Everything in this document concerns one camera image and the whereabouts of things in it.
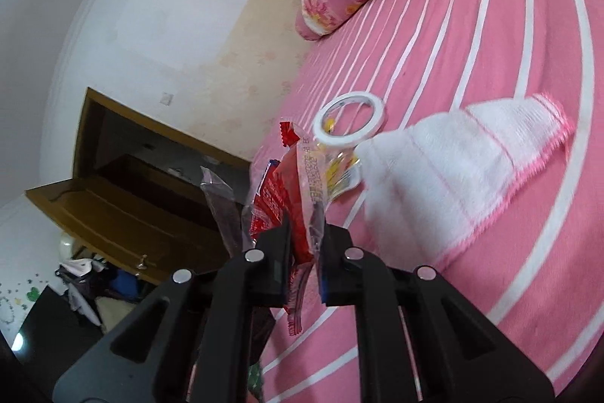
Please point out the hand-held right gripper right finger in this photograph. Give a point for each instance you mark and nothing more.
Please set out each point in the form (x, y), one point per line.
(340, 263)

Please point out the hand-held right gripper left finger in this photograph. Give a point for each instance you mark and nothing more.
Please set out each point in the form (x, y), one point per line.
(278, 254)

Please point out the red snack wrapper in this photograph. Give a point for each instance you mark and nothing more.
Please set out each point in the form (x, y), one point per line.
(283, 190)

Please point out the clear yellow print wrapper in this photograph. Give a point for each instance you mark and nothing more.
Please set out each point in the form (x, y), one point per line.
(340, 176)

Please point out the clear plastic wrapper strip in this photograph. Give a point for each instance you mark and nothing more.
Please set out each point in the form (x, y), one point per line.
(222, 204)

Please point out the white tape roll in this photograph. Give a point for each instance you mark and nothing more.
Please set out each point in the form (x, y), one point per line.
(319, 125)

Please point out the white pink towel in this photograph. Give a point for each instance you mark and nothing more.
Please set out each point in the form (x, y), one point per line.
(448, 176)

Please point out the brown wooden door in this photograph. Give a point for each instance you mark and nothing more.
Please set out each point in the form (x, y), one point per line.
(118, 219)

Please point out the pile of clothes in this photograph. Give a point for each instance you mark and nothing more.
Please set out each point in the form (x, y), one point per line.
(94, 289)

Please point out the black cabinet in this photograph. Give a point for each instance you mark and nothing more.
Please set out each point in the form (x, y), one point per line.
(61, 337)

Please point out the pink floral pillow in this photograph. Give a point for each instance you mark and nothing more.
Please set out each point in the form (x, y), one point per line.
(325, 11)

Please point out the pink striped bed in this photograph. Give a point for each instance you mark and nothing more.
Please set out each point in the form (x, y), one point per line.
(472, 30)

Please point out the white light switch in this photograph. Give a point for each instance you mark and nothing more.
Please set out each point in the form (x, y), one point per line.
(167, 99)

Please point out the brown wooden door frame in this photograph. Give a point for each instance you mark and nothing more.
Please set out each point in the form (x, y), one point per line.
(89, 124)

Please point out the green wall stickers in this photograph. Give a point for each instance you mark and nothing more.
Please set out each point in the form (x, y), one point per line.
(30, 293)

